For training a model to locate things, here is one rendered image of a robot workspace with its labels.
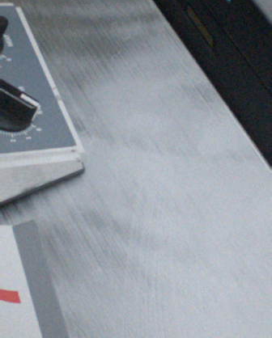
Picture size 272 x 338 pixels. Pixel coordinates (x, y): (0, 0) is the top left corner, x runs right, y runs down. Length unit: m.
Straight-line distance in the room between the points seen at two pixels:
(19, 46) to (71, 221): 0.12
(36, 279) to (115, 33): 0.18
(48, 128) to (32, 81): 0.04
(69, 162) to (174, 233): 0.08
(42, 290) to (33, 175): 0.07
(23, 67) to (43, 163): 0.07
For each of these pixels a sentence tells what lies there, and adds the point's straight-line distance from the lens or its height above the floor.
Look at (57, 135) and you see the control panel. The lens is 0.59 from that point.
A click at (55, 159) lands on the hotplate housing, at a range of 0.58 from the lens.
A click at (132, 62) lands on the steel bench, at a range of 0.65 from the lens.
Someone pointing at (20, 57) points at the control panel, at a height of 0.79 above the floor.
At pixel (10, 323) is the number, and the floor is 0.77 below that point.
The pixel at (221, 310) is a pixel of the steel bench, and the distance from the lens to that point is 0.57.
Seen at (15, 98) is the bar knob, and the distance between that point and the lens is 0.58.
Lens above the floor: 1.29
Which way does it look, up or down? 62 degrees down
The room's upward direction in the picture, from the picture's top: 11 degrees counter-clockwise
